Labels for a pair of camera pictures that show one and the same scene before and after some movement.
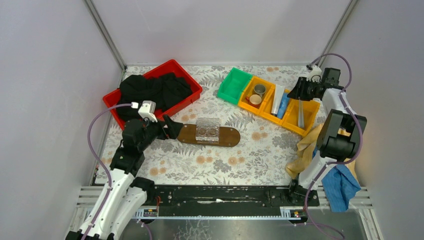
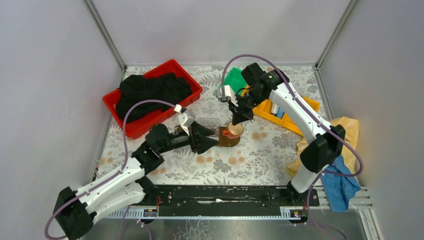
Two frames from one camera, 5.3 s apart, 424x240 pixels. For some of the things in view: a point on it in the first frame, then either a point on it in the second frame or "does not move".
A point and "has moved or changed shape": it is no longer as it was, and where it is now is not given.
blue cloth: (339, 185) does not move
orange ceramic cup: (254, 100) has moved or changed shape
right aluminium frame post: (348, 10) does not move
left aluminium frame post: (106, 34) does not move
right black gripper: (298, 91) -> (239, 114)
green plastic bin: (233, 85) does not move
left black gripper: (165, 127) -> (192, 140)
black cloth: (164, 89) does not move
